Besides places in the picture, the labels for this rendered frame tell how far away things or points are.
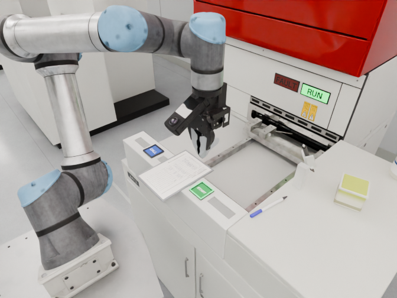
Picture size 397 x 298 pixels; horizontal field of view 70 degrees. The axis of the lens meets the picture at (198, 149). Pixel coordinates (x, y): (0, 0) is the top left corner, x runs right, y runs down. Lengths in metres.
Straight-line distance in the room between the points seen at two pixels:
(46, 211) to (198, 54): 0.54
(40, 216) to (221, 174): 0.65
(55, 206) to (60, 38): 0.41
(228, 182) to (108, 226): 0.46
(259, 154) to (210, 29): 0.77
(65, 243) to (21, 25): 0.52
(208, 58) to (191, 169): 0.44
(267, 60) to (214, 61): 0.67
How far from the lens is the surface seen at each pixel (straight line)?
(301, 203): 0.90
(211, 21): 0.61
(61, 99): 0.90
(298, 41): 1.13
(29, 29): 0.75
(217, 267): 0.98
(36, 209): 0.84
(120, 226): 1.01
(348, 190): 0.89
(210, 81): 0.64
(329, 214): 0.90
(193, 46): 0.63
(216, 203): 0.86
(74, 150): 0.91
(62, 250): 0.83
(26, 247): 1.07
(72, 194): 0.86
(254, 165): 1.21
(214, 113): 0.70
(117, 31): 0.54
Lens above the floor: 1.60
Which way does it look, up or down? 38 degrees down
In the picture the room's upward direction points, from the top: straight up
